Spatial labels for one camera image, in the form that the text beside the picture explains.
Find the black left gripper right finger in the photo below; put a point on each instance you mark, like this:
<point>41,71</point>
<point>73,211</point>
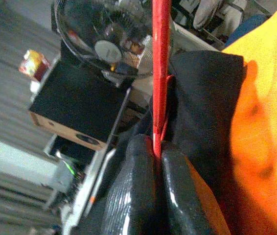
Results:
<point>182,195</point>

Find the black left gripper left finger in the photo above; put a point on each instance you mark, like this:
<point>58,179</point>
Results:
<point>133,191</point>

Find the black shorts with white stripes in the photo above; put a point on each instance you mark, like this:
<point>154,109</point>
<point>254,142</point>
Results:
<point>202,98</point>

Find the red clothes hanger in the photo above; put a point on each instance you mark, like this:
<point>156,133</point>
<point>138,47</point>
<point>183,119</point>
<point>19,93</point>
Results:
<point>160,49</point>

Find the black box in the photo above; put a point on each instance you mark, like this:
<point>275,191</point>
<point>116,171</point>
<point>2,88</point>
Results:
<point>79,98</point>

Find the orange shirt with black trim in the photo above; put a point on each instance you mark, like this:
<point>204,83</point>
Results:
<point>263,122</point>

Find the red yellow carton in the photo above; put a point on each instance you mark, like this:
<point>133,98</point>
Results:
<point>33,63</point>

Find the black standing fan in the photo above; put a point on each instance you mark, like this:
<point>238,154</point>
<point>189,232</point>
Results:
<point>104,24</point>

